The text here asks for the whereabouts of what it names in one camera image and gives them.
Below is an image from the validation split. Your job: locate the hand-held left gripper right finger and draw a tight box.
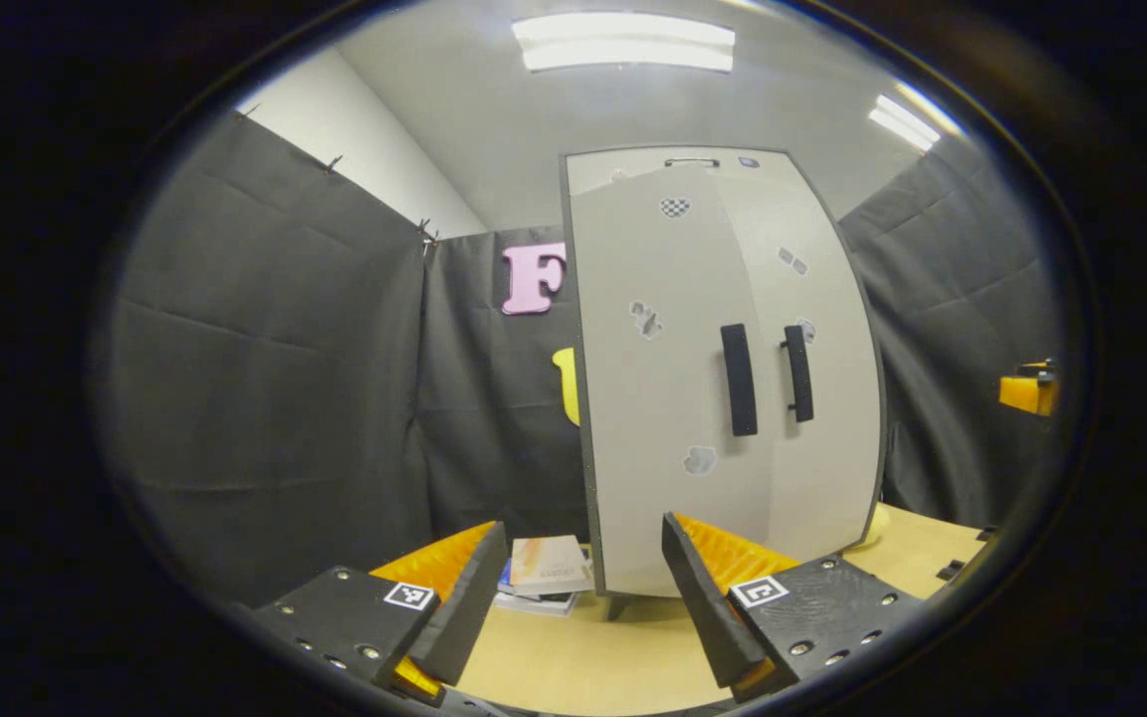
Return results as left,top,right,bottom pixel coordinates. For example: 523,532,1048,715
660,511,925,703

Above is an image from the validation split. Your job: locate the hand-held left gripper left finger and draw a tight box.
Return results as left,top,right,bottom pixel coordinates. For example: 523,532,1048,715
247,520,510,703

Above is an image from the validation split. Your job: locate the white cabinet door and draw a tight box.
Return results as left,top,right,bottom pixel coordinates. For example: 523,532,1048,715
569,164,779,598
713,159,883,559

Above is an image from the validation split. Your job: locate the white shoe cabinet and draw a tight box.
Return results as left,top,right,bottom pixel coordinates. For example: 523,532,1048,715
559,144,888,620

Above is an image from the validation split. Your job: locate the beige book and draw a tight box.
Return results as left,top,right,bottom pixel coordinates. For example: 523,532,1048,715
509,535,594,597

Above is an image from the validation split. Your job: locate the black backdrop cloth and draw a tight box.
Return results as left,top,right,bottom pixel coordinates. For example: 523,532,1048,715
106,112,1067,608

